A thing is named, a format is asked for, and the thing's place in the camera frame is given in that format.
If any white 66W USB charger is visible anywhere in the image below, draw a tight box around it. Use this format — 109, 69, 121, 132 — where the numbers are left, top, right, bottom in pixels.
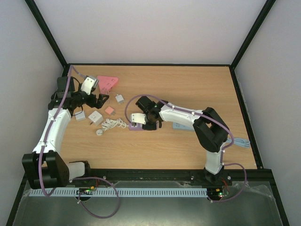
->
74, 111, 86, 121

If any purple power strip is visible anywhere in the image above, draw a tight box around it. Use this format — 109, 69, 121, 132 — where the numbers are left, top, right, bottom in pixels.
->
128, 123, 143, 131

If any pink plug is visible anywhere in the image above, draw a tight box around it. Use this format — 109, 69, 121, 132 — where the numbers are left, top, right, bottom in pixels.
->
105, 106, 116, 115

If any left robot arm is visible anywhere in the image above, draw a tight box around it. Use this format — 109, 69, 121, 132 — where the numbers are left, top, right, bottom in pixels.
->
22, 76, 109, 189

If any light blue power strip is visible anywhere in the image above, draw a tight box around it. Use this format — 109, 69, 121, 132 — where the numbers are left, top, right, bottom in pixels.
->
172, 122, 194, 131

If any white cube plug red pattern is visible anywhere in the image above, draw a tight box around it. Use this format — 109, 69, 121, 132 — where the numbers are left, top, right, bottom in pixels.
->
88, 111, 103, 126

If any white coiled cord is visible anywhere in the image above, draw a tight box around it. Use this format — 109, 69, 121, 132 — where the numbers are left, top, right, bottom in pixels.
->
95, 117, 129, 137

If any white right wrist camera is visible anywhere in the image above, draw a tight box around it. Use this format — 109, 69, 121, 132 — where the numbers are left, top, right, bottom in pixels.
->
131, 113, 146, 125

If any light blue cable duct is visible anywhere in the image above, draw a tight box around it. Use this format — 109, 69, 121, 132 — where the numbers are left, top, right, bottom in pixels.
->
29, 187, 208, 198

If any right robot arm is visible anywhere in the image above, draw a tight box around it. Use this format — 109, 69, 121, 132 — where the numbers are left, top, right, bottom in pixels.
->
130, 96, 230, 185

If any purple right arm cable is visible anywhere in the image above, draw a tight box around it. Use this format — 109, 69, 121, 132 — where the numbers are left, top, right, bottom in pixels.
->
124, 95, 247, 203

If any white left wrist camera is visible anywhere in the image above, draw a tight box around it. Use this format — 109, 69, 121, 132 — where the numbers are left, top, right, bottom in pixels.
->
80, 76, 99, 95

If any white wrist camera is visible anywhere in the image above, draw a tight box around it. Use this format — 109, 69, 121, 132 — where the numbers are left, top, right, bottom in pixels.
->
131, 113, 146, 125
80, 76, 99, 95

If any pink triangular power strip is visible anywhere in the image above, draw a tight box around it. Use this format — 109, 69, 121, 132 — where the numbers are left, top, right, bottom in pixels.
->
97, 76, 119, 94

